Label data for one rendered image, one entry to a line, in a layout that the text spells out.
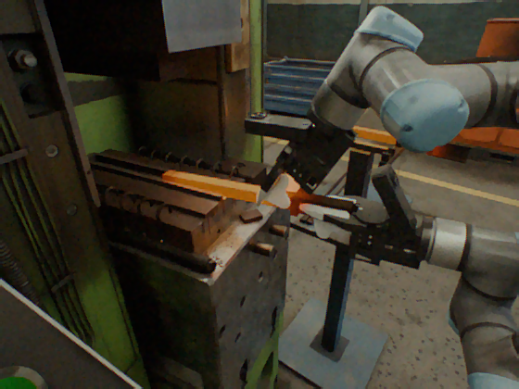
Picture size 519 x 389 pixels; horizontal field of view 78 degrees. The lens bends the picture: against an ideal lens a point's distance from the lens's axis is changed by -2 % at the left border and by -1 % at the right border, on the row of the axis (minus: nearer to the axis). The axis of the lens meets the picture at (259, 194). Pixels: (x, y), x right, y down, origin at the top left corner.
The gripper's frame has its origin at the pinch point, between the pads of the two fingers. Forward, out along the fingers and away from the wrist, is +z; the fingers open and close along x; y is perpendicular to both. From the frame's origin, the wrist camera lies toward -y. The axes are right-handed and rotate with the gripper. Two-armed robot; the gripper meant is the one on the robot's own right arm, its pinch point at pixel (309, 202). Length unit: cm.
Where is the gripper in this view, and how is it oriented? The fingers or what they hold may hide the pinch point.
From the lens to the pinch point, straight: 59.0
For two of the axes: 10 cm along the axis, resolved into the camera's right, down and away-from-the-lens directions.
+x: 4.4, -4.5, 7.8
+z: -9.0, -2.0, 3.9
